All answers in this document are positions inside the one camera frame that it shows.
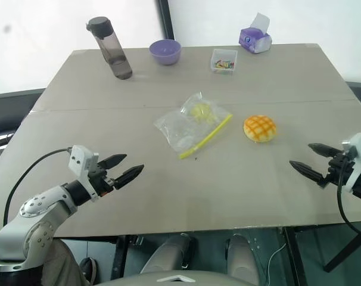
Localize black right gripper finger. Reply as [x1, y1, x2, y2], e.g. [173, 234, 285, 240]
[307, 142, 338, 158]
[288, 160, 329, 188]

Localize dark vertical pole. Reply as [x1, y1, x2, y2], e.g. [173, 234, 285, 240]
[155, 0, 177, 42]

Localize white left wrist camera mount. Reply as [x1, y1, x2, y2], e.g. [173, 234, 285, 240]
[67, 145, 100, 203]

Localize black side desk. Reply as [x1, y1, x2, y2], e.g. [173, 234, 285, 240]
[0, 87, 46, 167]

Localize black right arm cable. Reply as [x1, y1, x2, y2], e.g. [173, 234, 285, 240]
[336, 154, 361, 237]

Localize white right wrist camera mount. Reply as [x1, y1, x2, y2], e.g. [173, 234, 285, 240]
[341, 132, 361, 195]

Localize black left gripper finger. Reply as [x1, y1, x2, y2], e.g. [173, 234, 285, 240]
[112, 164, 145, 191]
[97, 153, 128, 172]

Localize purple tissue pack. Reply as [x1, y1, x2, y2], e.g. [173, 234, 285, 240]
[238, 12, 273, 55]

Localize smoky grey water bottle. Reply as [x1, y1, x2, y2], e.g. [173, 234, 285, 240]
[85, 16, 133, 80]

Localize black tripod stand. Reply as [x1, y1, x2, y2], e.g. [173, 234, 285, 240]
[321, 220, 361, 273]

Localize purple plastic bowl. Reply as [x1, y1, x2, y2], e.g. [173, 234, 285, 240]
[148, 39, 182, 66]

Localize black shoe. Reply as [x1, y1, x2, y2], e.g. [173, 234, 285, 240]
[79, 257, 98, 283]

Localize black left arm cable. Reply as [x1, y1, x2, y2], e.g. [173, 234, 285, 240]
[2, 148, 74, 228]

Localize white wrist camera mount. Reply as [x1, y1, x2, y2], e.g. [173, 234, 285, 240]
[341, 132, 361, 195]
[67, 145, 100, 203]

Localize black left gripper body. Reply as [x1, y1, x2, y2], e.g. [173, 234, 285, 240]
[88, 163, 114, 198]

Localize yellow pineapple bun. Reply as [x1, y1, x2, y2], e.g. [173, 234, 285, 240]
[242, 114, 279, 144]

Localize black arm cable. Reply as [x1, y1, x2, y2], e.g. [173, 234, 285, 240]
[336, 154, 361, 237]
[2, 148, 74, 228]

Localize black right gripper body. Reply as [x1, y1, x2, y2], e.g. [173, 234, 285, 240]
[326, 148, 353, 186]

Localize khaki trouser leg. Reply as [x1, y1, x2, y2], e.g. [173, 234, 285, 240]
[42, 237, 89, 286]

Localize clear zip bag yellow seal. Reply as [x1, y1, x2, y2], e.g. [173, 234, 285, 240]
[153, 92, 234, 160]

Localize yellow-green item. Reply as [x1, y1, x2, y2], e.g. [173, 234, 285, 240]
[189, 102, 217, 125]

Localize grey robot torso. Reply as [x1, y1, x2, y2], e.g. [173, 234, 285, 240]
[102, 269, 229, 286]

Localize dark furniture edge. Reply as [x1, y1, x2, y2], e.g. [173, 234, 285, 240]
[345, 79, 361, 111]

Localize black table leg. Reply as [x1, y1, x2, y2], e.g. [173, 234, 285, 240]
[282, 226, 307, 286]

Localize clear box with colourful bits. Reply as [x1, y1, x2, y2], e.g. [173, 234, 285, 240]
[210, 48, 239, 73]

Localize grey rounded robot leg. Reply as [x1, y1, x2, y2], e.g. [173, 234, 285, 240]
[139, 233, 197, 275]
[227, 233, 260, 286]

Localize white floor cable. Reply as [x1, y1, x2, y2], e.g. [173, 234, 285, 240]
[264, 242, 289, 286]

